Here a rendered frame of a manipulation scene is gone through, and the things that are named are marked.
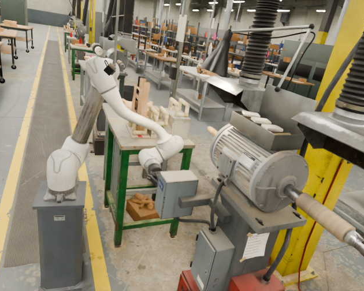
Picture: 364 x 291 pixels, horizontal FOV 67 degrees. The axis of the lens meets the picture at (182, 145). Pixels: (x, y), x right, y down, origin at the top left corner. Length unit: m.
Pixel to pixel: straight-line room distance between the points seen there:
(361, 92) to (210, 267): 0.85
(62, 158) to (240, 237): 1.06
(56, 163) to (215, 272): 1.02
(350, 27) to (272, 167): 1.28
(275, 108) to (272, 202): 0.40
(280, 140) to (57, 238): 1.43
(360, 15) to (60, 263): 2.39
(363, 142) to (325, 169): 1.25
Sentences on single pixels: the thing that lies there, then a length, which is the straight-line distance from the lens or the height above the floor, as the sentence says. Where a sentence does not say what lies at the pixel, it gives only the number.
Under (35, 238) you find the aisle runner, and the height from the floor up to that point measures 0.00.
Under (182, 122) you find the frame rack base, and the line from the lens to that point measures 2.14.
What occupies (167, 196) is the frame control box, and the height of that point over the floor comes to 1.05.
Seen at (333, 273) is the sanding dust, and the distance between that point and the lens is 2.94.
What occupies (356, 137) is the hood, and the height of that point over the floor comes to 1.53.
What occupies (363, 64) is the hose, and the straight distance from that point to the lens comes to 0.96.
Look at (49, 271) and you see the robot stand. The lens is 2.11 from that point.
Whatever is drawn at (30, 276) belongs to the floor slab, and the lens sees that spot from 2.35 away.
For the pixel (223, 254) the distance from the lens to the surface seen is 1.23.
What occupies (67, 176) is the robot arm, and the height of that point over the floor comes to 0.85.
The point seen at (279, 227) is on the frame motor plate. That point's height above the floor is 1.11.
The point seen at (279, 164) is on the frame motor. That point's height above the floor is 1.34.
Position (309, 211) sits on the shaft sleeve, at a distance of 1.01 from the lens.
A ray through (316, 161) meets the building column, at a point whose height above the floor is 1.04.
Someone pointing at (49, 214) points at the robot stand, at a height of 0.63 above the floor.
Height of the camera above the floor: 1.72
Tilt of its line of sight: 22 degrees down
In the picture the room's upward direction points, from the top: 10 degrees clockwise
